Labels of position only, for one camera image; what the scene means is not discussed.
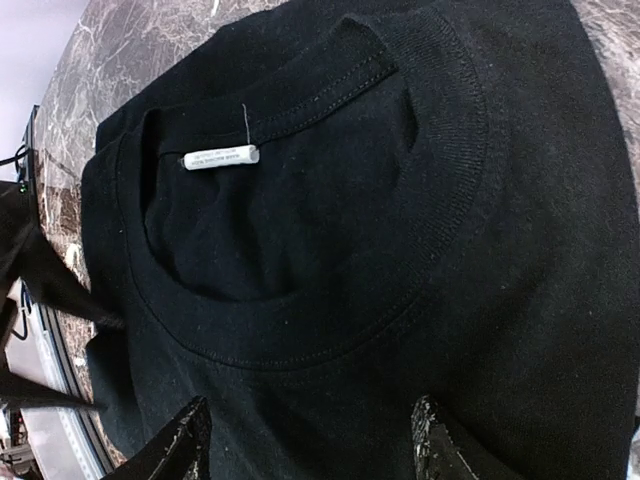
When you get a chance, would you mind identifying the white slotted cable duct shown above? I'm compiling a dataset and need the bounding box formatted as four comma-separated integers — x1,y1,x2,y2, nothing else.
7,304,112,479

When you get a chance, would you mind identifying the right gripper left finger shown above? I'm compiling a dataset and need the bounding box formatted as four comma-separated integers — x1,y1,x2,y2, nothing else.
104,396,212,480

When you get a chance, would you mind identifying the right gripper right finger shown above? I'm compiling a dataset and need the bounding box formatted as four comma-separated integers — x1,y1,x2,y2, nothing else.
411,395,500,479

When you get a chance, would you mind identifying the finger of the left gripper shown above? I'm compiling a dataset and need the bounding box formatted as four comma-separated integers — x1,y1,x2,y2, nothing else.
1,199,124,330
1,369,107,412

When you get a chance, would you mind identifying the black t-shirt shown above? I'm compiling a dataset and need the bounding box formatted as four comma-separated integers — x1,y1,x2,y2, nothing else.
81,1,639,479

